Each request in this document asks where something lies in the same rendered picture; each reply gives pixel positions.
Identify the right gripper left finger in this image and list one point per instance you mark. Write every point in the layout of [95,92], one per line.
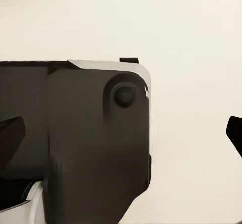
[12,133]

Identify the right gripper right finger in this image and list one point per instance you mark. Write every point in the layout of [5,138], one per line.
[234,132]

